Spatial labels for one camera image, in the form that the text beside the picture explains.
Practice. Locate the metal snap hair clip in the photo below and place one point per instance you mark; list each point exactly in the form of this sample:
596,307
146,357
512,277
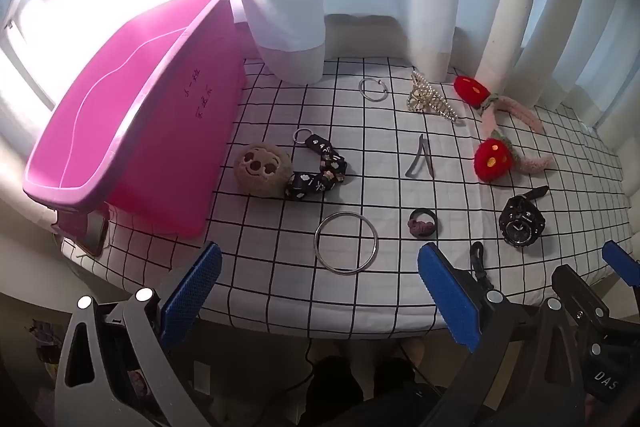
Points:
425,152

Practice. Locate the black plastic clip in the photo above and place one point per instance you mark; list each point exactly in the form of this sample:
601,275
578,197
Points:
477,257

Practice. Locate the pink plastic bin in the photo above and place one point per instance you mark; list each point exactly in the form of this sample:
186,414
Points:
165,132

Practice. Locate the black wrist watch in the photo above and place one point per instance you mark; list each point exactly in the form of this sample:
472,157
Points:
520,222

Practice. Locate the large silver bangle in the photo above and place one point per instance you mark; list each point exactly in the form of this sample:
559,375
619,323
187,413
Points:
316,244

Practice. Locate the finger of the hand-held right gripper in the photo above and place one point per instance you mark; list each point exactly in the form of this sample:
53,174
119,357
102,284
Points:
572,287
622,264

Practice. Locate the white curtain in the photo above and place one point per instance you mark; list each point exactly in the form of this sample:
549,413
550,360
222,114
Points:
290,7

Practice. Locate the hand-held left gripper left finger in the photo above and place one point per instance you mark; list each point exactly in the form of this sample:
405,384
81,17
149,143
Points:
192,289

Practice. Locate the pink strawberry plush headband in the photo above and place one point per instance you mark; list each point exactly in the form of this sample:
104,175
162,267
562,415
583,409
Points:
492,159

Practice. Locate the pearl hair claw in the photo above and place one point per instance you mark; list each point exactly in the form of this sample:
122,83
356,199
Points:
422,99

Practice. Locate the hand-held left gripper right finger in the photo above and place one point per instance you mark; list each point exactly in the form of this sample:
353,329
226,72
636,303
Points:
447,297

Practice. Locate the white black-checked sheet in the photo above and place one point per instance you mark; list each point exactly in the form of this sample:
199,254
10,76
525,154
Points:
280,267

